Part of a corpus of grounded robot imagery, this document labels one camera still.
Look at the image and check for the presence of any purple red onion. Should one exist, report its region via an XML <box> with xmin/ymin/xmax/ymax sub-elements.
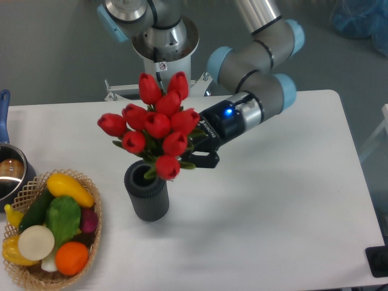
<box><xmin>79</xmin><ymin>209</ymin><xmax>99</xmax><ymax>233</ymax></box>

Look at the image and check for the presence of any yellow bell pepper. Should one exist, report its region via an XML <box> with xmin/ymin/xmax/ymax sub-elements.
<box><xmin>2</xmin><ymin>235</ymin><xmax>39</xmax><ymax>266</ymax></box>

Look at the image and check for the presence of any black device at table edge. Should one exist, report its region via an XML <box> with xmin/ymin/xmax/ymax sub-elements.
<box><xmin>365</xmin><ymin>246</ymin><xmax>387</xmax><ymax>278</ymax></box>

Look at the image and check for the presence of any blue plastic bag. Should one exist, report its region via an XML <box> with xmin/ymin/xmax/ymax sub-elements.
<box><xmin>330</xmin><ymin>1</ymin><xmax>387</xmax><ymax>57</ymax></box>

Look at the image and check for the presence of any dark grey ribbed vase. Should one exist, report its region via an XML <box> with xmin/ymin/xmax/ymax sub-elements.
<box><xmin>124</xmin><ymin>161</ymin><xmax>169</xmax><ymax>222</ymax></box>

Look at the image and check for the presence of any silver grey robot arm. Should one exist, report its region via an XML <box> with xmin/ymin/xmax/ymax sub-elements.
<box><xmin>97</xmin><ymin>1</ymin><xmax>304</xmax><ymax>169</ymax></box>

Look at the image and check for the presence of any yellow squash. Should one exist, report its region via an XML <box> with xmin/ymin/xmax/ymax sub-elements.
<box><xmin>46</xmin><ymin>173</ymin><xmax>95</xmax><ymax>208</ymax></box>

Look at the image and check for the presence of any white leek stalk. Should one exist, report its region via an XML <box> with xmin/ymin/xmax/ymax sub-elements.
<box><xmin>41</xmin><ymin>250</ymin><xmax>58</xmax><ymax>272</ymax></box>

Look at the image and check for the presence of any green lettuce leaf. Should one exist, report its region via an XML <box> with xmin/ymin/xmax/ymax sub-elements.
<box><xmin>45</xmin><ymin>196</ymin><xmax>81</xmax><ymax>251</ymax></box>

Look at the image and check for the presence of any white frame at right edge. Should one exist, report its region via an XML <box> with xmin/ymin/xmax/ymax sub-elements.
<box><xmin>358</xmin><ymin>104</ymin><xmax>387</xmax><ymax>162</ymax></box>

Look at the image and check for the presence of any dark green cucumber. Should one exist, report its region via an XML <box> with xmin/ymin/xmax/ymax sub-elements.
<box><xmin>18</xmin><ymin>188</ymin><xmax>55</xmax><ymax>233</ymax></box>

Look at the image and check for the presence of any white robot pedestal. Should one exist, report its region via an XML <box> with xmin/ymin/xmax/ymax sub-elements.
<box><xmin>104</xmin><ymin>18</ymin><xmax>216</xmax><ymax>102</ymax></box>

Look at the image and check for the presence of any red tulip bouquet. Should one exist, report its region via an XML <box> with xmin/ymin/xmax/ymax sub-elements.
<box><xmin>97</xmin><ymin>72</ymin><xmax>204</xmax><ymax>181</ymax></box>

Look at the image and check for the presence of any orange fruit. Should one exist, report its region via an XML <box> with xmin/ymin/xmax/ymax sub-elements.
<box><xmin>55</xmin><ymin>241</ymin><xmax>89</xmax><ymax>276</ymax></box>

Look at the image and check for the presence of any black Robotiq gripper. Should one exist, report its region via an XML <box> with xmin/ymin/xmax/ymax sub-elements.
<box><xmin>181</xmin><ymin>102</ymin><xmax>243</xmax><ymax>169</ymax></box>

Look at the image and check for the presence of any blue handled saucepan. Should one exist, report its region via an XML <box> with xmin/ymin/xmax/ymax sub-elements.
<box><xmin>1</xmin><ymin>89</ymin><xmax>36</xmax><ymax>213</ymax></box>

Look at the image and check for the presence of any white round radish slice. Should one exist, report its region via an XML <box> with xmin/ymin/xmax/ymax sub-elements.
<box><xmin>18</xmin><ymin>225</ymin><xmax>55</xmax><ymax>261</ymax></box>

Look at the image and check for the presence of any woven wicker basket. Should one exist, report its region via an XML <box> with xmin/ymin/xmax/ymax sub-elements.
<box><xmin>4</xmin><ymin>169</ymin><xmax>102</xmax><ymax>290</ymax></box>

